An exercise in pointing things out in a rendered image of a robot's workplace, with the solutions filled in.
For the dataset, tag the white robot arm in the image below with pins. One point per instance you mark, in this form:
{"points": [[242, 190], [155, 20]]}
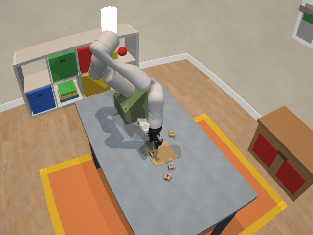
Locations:
{"points": [[102, 49]]}

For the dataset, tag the tan letter block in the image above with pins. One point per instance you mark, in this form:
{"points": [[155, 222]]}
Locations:
{"points": [[153, 154], [167, 177], [171, 166], [171, 134]]}

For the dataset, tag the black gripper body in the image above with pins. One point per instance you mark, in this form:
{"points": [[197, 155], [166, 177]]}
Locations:
{"points": [[156, 132]]}

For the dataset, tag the tan flat mat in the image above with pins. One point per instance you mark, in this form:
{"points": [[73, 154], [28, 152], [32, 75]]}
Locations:
{"points": [[164, 154]]}

